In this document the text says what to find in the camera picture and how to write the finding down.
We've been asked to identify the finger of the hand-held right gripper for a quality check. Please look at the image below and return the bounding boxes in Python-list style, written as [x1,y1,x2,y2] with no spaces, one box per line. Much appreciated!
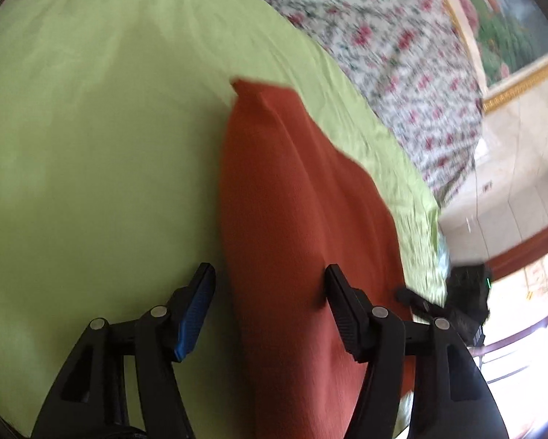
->
[395,286,453,323]

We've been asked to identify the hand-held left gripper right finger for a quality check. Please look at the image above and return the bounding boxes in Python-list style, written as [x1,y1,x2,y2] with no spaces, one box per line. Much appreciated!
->
[324,264,510,439]

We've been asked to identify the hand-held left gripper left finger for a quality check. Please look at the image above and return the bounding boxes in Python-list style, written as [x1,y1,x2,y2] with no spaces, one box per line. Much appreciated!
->
[29,263,217,439]

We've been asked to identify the orange knit sweater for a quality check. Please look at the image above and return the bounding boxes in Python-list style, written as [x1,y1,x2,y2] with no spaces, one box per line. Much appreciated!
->
[219,79,416,439]

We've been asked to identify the wooden framed window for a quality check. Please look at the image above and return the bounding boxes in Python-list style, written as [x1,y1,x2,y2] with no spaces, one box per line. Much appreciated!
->
[473,219,548,439]

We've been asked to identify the green bed sheet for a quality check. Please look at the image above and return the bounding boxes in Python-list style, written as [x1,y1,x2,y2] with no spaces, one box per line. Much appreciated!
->
[0,0,442,439]

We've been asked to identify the floral quilt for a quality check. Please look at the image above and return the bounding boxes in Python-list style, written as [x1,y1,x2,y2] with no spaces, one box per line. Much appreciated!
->
[210,0,485,202]

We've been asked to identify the gold framed landscape painting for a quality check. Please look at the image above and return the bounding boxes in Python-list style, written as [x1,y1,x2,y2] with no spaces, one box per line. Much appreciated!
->
[439,0,548,113]

